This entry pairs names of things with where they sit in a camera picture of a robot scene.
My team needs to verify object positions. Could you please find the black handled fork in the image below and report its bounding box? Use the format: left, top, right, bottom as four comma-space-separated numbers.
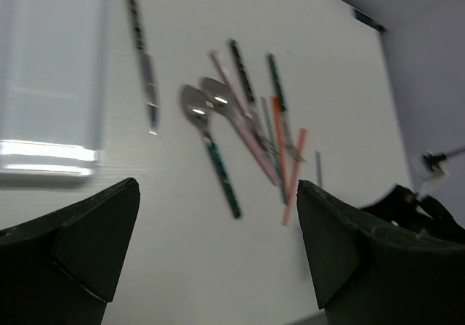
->
228, 39, 279, 157

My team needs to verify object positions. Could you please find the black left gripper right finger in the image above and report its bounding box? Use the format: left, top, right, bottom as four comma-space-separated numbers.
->
297, 181, 464, 324

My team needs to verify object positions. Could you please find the white divided plastic tray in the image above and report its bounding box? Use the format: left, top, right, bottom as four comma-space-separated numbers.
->
1, 0, 110, 182

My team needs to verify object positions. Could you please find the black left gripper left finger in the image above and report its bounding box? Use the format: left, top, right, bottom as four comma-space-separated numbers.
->
1, 177, 140, 324

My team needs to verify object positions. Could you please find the black handled table knife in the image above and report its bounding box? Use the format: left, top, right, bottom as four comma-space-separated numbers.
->
126, 0, 159, 135

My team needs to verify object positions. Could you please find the right blue table label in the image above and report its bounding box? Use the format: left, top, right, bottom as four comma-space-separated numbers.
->
352, 8, 386, 33

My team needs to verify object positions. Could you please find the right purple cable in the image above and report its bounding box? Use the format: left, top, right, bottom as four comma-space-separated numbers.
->
441, 146, 465, 159

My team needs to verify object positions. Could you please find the teal handled spoon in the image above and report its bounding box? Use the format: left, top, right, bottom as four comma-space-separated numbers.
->
180, 84, 242, 220

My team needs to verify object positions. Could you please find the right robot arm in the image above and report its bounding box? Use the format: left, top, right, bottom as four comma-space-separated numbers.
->
297, 181, 464, 324

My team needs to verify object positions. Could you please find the pink handled spoon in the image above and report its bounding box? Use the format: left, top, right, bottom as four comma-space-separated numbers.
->
199, 77, 281, 186

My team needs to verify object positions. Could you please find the teal chopstick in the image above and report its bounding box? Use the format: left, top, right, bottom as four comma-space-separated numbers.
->
260, 97, 287, 204
315, 151, 323, 188

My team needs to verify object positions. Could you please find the teal handled fork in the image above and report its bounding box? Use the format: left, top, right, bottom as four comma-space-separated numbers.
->
267, 53, 307, 163

